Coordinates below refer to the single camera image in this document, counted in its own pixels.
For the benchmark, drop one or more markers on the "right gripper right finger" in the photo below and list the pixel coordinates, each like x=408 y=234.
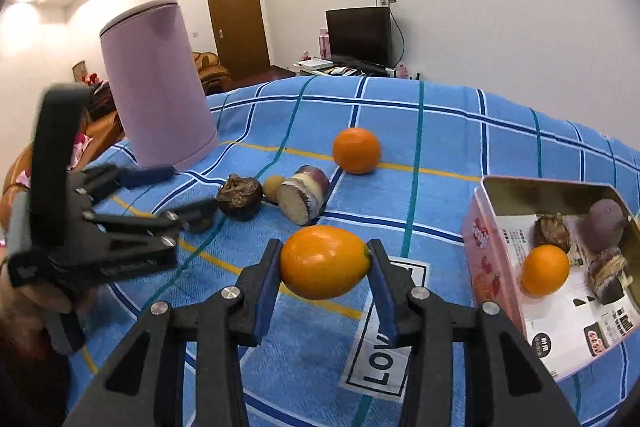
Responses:
x=505 y=382

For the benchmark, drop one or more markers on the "orange tangerine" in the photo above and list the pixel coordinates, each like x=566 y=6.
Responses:
x=544 y=270
x=356 y=150

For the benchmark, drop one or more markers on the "brown leather sofa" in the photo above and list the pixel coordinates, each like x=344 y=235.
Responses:
x=101 y=122

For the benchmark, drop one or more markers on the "pink electric kettle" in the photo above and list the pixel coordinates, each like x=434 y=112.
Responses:
x=156 y=88

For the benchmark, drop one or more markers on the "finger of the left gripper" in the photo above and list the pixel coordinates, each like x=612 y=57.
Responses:
x=195 y=217
x=95 y=184

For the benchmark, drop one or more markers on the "person's left hand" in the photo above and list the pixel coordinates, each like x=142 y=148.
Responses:
x=35 y=379

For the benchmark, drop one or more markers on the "wrinkled passion fruit front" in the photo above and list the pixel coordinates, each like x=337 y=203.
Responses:
x=551 y=230

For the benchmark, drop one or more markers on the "oval orange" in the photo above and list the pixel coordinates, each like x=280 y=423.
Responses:
x=323 y=262

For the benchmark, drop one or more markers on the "wrinkled passion fruit back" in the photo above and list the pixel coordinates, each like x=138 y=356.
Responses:
x=240 y=198

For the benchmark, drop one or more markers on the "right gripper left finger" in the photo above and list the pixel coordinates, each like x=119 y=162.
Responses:
x=141 y=383

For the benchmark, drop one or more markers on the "pink metal tin box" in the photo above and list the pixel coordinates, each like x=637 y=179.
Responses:
x=569 y=328

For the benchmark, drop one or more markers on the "cut purple yam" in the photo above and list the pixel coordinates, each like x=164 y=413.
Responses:
x=302 y=196
x=604 y=275

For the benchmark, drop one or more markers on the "black television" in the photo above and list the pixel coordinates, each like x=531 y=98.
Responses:
x=361 y=34

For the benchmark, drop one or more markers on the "wrinkled passion fruit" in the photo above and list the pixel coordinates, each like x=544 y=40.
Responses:
x=551 y=230
x=240 y=198

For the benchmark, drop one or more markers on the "brown wooden door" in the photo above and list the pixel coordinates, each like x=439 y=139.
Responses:
x=240 y=36

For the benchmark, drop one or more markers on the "blue checkered tablecloth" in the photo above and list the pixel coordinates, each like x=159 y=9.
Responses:
x=403 y=159

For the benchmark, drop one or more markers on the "small longan back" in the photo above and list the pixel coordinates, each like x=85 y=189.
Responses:
x=271 y=186

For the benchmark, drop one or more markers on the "white tv stand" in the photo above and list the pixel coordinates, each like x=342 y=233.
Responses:
x=316 y=66

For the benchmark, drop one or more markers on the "pink floral cushion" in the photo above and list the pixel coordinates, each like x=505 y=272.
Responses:
x=81 y=143

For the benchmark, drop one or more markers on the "purple round turnip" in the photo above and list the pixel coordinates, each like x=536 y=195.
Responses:
x=604 y=225

